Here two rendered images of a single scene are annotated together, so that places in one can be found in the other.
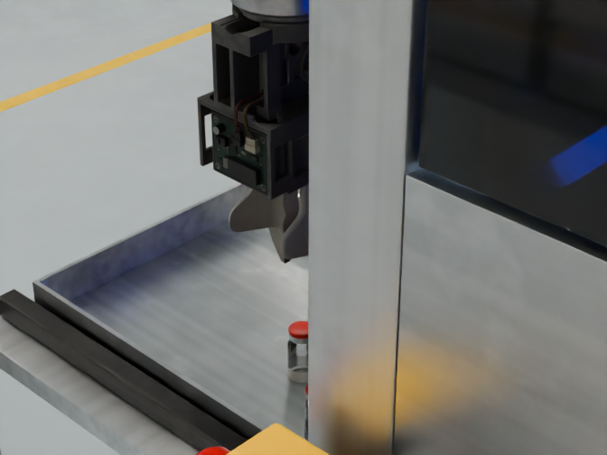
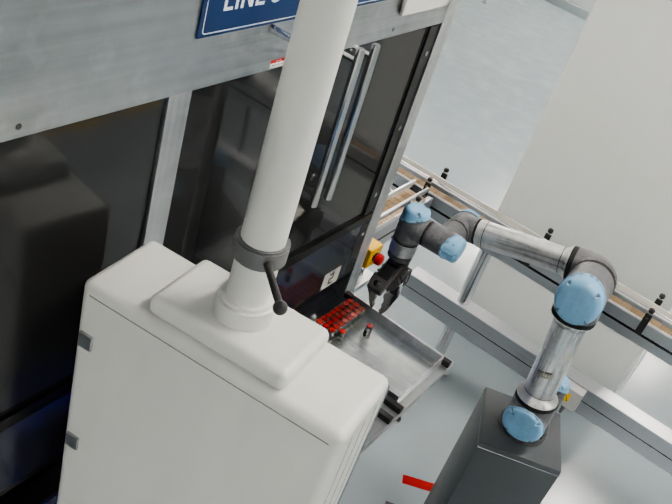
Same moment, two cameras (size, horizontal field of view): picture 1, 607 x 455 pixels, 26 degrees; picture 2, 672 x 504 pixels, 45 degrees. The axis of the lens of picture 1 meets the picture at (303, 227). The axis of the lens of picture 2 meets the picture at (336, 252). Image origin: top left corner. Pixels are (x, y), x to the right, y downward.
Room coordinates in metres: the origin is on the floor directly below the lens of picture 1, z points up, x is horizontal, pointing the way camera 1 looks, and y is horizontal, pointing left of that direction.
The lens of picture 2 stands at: (2.60, -0.76, 2.43)
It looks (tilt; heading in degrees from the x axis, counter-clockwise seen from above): 34 degrees down; 162
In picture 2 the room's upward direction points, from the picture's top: 19 degrees clockwise
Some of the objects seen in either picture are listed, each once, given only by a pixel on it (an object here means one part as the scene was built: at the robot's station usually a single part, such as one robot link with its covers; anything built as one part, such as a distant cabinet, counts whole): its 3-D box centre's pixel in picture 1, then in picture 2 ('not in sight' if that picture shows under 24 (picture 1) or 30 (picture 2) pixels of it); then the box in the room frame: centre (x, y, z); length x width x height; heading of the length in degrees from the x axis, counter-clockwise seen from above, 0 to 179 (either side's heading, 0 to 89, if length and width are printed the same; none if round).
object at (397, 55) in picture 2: not in sight; (358, 141); (0.79, -0.20, 1.51); 0.43 x 0.01 x 0.59; 136
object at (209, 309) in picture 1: (288, 316); (373, 346); (0.89, 0.01, 0.90); 0.34 x 0.26 x 0.04; 46
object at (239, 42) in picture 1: (278, 90); (395, 268); (0.81, 0.02, 1.14); 0.09 x 0.08 x 0.12; 136
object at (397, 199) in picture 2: not in sight; (372, 220); (0.24, 0.11, 0.92); 0.69 x 0.15 x 0.16; 136
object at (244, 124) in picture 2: not in sight; (242, 191); (1.12, -0.52, 1.51); 0.47 x 0.01 x 0.59; 136
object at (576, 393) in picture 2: not in sight; (566, 392); (0.57, 0.97, 0.50); 0.12 x 0.05 x 0.09; 46
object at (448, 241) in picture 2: not in sight; (445, 240); (0.87, 0.10, 1.29); 0.11 x 0.11 x 0.08; 50
